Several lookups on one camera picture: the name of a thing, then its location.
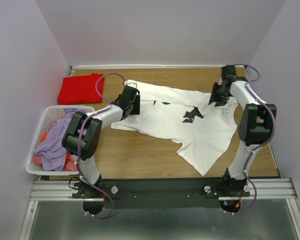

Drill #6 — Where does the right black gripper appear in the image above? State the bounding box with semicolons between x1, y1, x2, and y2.
206;82;228;108

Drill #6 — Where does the white t-shirt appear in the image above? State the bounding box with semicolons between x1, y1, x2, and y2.
111;80;238;176

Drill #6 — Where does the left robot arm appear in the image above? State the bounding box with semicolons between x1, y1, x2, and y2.
61;83;141;198

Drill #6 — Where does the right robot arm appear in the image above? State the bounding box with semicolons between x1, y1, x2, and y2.
208;65;277;197

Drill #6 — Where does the folded red t-shirt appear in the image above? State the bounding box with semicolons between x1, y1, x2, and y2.
57;73;103;105

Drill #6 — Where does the white plastic laundry basket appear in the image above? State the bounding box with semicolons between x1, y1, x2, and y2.
25;105;95;176

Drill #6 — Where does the orange pink garment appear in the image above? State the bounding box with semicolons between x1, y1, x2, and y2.
32;132;77;172

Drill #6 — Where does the lavender t-shirt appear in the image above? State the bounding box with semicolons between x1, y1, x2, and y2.
32;108;85;172

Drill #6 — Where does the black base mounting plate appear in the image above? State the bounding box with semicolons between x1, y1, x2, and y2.
72;177;250;209

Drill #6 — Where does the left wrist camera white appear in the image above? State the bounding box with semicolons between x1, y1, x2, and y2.
123;80;138;89

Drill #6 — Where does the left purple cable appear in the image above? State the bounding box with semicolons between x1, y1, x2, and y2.
74;72;128;220

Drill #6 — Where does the purple cable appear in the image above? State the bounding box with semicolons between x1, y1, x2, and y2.
223;64;277;216
74;72;128;220

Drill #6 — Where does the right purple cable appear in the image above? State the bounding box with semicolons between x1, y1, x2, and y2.
223;64;277;216

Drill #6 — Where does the aluminium rail frame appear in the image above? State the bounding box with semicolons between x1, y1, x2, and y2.
19;178;300;240

